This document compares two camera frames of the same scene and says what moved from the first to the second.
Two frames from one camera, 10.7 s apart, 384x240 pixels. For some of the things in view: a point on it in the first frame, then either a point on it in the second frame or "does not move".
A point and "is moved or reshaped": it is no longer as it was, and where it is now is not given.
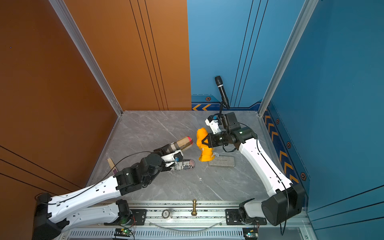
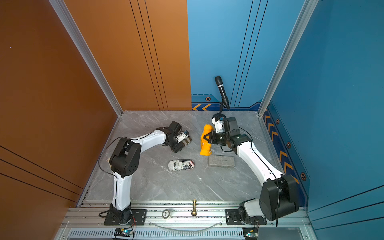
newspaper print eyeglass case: x=183 y=165 does not move
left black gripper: x=159 y=153 to x=179 y=147
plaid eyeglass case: x=181 y=144 does not move
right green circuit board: x=250 y=233 does not move
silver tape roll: x=168 y=212 does not move
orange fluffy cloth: x=207 y=153 is moved or reshaped
